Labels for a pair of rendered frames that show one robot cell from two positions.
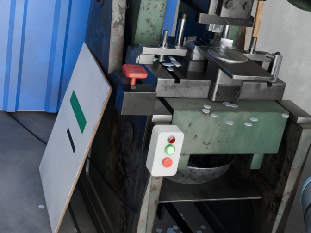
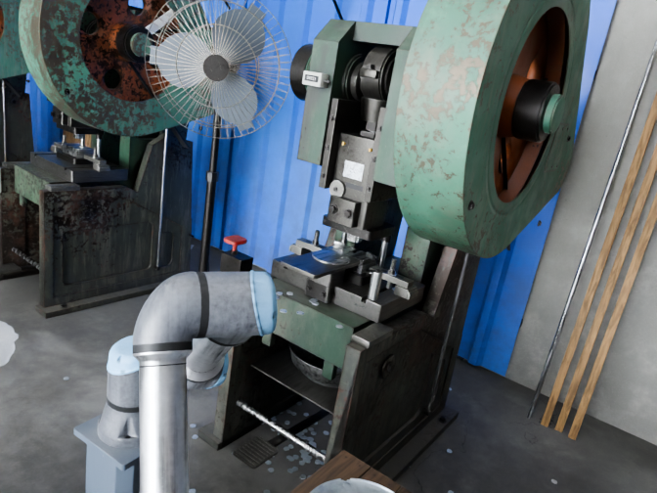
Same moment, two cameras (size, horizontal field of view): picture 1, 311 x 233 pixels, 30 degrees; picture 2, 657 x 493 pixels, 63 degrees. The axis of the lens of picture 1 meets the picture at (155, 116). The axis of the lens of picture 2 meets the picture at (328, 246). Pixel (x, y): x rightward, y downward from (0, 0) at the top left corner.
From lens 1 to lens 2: 1.76 m
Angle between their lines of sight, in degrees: 54
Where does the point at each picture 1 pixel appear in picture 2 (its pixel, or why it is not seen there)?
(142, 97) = (232, 261)
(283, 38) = not seen: outside the picture
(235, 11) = (339, 217)
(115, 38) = (329, 242)
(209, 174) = (310, 371)
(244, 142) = (313, 341)
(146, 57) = (295, 247)
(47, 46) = not seen: hidden behind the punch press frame
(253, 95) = (348, 305)
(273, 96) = (369, 314)
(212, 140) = (286, 326)
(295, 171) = (343, 394)
